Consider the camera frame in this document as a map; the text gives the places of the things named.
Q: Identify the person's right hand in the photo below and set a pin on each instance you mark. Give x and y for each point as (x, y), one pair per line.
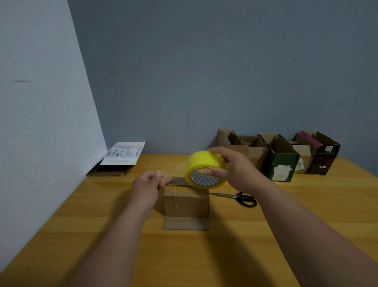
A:
(239, 171)

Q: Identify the person's left hand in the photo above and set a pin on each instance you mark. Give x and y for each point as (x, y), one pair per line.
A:
(144, 192)

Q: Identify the brown carton with label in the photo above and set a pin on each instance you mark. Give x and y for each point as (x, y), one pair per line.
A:
(257, 150)

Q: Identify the black scissors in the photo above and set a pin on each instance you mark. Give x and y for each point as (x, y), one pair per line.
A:
(242, 199)

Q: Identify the plain brown carton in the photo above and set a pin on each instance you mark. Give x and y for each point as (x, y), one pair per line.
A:
(224, 137)

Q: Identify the yellow tape roll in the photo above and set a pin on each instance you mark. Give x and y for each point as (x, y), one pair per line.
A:
(200, 161)

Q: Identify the black box white label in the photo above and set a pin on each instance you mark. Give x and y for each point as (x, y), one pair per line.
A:
(121, 156)

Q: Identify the green box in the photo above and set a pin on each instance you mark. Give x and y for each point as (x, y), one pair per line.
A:
(280, 159)

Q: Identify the small brown cardboard box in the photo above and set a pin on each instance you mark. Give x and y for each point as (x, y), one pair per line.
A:
(302, 156)

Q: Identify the pink and black carton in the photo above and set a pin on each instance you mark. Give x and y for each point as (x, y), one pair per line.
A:
(323, 153)

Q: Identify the person's right forearm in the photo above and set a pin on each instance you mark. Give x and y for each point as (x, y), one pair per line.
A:
(313, 239)

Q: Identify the person's left forearm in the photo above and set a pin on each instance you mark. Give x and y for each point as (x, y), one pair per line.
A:
(109, 254)

